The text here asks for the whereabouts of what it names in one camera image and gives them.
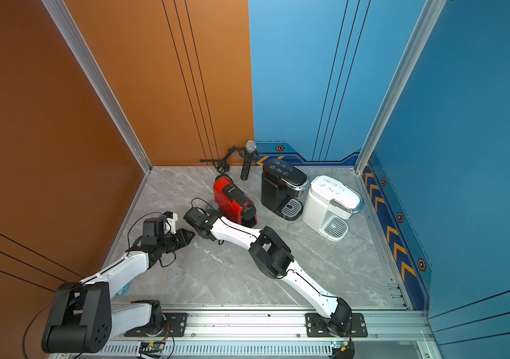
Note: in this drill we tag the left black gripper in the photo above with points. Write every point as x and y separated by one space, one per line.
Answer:
184 240

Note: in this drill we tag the red coffee machine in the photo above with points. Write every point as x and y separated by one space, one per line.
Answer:
233 203

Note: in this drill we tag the black coffee machine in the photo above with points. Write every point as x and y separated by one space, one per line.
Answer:
282 185

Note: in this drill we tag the white coffee machine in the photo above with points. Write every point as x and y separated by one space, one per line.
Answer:
329 204

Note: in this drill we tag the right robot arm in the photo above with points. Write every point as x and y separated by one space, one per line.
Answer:
274 258

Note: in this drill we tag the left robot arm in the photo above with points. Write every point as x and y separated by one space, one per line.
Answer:
82 319

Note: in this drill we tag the blue owl toy block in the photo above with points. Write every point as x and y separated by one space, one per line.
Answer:
123 290

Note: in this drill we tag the left green circuit board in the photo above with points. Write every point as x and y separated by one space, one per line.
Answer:
151 349

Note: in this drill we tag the green circuit board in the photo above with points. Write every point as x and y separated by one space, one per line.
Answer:
345 352
151 349

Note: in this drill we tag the right green circuit board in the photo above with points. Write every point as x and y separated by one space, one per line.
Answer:
345 352

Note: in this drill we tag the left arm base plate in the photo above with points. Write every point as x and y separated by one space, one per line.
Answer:
169 325

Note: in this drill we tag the aluminium mounting rail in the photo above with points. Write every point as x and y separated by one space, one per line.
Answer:
280 332

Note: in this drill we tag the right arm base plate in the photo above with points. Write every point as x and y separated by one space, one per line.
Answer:
317 326

